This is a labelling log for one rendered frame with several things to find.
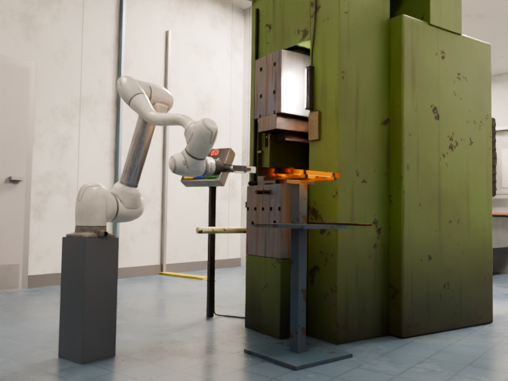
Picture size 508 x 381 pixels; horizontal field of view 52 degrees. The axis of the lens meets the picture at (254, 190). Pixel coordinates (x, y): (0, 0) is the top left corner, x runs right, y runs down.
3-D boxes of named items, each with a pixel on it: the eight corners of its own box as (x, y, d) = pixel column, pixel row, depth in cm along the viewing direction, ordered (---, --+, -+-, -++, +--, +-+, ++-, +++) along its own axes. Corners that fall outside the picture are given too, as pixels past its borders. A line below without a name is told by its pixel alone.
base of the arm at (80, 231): (90, 238, 250) (90, 227, 250) (64, 236, 263) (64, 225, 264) (121, 237, 264) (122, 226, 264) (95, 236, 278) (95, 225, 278)
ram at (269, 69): (289, 109, 315) (290, 44, 317) (254, 119, 347) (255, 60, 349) (340, 118, 338) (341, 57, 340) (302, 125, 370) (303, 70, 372)
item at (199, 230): (198, 234, 340) (198, 226, 340) (194, 233, 344) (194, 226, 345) (254, 233, 364) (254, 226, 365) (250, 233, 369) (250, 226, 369)
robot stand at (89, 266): (81, 364, 248) (85, 238, 251) (57, 357, 260) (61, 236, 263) (116, 356, 263) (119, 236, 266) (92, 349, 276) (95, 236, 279)
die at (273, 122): (276, 128, 326) (276, 113, 326) (258, 132, 342) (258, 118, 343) (326, 134, 349) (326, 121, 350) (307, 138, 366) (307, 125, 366)
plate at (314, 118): (317, 138, 310) (317, 110, 311) (308, 140, 318) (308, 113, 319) (320, 139, 312) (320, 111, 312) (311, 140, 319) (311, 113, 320)
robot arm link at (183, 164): (200, 182, 236) (212, 160, 230) (170, 181, 227) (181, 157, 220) (191, 167, 243) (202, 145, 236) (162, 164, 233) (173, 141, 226)
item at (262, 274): (279, 339, 304) (280, 258, 306) (244, 327, 336) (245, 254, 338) (349, 329, 335) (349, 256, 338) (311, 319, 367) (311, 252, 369)
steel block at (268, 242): (280, 258, 307) (281, 183, 309) (245, 254, 338) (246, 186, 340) (349, 255, 338) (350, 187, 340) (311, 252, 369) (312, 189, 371)
